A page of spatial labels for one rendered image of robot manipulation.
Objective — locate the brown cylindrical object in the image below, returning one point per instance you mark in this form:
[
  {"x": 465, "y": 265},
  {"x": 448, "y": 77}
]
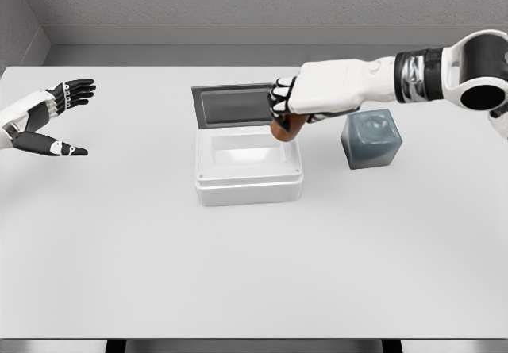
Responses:
[{"x": 286, "y": 127}]

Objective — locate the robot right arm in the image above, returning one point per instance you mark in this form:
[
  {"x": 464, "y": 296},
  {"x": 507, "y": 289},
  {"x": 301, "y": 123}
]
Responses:
[{"x": 436, "y": 75}]

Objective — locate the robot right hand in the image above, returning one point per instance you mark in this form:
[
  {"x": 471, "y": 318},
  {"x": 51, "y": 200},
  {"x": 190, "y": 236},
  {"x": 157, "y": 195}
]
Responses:
[{"x": 323, "y": 85}]

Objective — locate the grey-blue cube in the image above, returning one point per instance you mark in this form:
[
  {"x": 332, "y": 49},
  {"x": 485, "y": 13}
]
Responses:
[{"x": 371, "y": 139}]

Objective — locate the grey hinged box lid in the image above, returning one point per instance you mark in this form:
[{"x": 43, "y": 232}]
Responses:
[{"x": 232, "y": 104}]

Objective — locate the white open storage box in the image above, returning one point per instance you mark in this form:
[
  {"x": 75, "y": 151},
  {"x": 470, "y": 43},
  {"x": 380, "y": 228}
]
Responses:
[{"x": 248, "y": 166}]

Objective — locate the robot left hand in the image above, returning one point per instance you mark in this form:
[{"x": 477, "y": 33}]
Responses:
[{"x": 33, "y": 117}]

